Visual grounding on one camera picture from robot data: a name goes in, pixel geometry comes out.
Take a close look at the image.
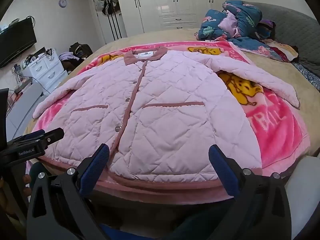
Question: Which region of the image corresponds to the pink cartoon bear blanket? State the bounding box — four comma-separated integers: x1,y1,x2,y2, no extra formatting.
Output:
32,41,311,205

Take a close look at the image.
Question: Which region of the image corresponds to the white door with bags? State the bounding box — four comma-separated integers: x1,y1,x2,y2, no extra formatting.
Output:
90,0,127,44

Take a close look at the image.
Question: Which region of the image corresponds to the white drawer cabinet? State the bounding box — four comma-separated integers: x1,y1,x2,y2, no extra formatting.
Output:
22,48,68,95

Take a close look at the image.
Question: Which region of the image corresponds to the blue flamingo print quilt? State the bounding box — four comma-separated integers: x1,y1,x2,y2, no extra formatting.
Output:
196,0,283,62

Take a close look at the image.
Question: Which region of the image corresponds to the pink quilted jacket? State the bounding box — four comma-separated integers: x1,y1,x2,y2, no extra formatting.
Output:
32,45,300,183

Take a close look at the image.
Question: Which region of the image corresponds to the grey quilted headboard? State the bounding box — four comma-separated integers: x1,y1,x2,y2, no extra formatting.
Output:
248,2,319,76

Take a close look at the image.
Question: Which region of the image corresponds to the lavender clothes pile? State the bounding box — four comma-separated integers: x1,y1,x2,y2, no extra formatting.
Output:
59,51,79,61

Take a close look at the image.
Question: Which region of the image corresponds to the black flat television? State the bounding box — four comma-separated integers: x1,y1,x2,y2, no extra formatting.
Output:
0,18,37,68

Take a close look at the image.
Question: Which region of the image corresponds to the black bag on floor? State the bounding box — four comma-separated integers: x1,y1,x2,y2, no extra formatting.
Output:
69,42,93,59

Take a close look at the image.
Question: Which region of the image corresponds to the colourful pillow by headboard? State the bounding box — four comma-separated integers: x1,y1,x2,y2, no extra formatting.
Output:
262,39,299,62

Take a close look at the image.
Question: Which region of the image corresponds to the round wall clock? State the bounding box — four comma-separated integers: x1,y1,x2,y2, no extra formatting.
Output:
59,0,67,8

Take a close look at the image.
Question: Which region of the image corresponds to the person's left hand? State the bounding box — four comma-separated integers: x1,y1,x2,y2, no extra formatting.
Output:
1,174,31,215

